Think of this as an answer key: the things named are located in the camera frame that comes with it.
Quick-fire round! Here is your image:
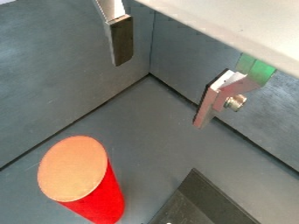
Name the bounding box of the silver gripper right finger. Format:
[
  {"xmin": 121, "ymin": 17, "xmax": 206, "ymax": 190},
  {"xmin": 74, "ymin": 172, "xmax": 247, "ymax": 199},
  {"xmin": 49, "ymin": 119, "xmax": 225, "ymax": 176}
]
[{"xmin": 192, "ymin": 69, "xmax": 260, "ymax": 129}]

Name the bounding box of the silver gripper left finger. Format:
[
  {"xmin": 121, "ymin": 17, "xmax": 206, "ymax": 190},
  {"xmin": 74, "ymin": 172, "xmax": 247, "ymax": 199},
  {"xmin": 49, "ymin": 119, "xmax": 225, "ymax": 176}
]
[{"xmin": 92, "ymin": 0, "xmax": 133, "ymax": 67}]

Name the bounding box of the red cylinder peg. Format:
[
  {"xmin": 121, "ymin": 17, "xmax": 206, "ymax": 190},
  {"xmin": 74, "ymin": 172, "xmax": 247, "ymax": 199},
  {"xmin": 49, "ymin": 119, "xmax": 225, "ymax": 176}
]
[{"xmin": 37, "ymin": 136, "xmax": 125, "ymax": 224}]

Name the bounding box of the green shape sorter board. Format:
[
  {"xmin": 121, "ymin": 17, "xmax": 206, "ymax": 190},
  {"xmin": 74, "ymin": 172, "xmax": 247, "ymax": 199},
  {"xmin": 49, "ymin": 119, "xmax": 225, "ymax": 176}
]
[{"xmin": 236, "ymin": 53, "xmax": 276, "ymax": 87}]

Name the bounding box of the dark metal plate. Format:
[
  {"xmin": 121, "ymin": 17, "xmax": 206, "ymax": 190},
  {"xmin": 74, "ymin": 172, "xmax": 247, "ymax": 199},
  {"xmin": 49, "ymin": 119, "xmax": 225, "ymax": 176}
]
[{"xmin": 148, "ymin": 168, "xmax": 261, "ymax": 224}]

